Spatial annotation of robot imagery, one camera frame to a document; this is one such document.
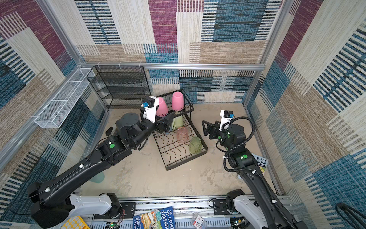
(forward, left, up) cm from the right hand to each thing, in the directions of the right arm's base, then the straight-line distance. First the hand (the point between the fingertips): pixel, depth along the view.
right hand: (210, 124), depth 73 cm
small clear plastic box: (-39, +7, -26) cm, 47 cm away
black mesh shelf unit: (+43, +61, -9) cm, 76 cm away
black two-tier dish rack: (-3, +20, -26) cm, 33 cm away
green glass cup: (-1, +7, -19) cm, 20 cm away
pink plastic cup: (+18, +17, 0) cm, 24 cm away
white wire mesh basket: (+4, +77, +7) cm, 77 cm away
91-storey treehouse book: (-37, +24, -25) cm, 51 cm away
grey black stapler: (+12, +65, -23) cm, 70 cm away
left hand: (-2, +21, +14) cm, 25 cm away
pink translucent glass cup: (+7, +15, -21) cm, 27 cm away
